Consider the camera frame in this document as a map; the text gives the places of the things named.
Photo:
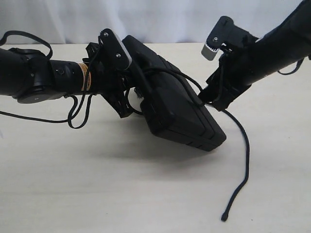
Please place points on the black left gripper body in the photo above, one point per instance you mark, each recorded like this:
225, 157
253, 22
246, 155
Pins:
108, 81

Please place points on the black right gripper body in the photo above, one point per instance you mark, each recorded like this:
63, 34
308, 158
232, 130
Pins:
224, 92

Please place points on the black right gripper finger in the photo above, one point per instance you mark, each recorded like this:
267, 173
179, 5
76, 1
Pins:
206, 96

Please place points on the black plastic carrying case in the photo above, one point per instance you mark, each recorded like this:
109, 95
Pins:
170, 107

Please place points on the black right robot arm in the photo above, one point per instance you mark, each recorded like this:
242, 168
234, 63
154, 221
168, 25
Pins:
247, 59

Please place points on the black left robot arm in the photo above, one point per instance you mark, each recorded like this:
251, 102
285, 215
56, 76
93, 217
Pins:
28, 76

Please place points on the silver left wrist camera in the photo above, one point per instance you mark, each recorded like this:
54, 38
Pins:
115, 49

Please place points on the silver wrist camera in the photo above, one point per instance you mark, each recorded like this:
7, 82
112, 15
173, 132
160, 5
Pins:
115, 49
217, 37

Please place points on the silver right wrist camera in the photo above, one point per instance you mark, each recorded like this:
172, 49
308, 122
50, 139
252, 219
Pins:
217, 37

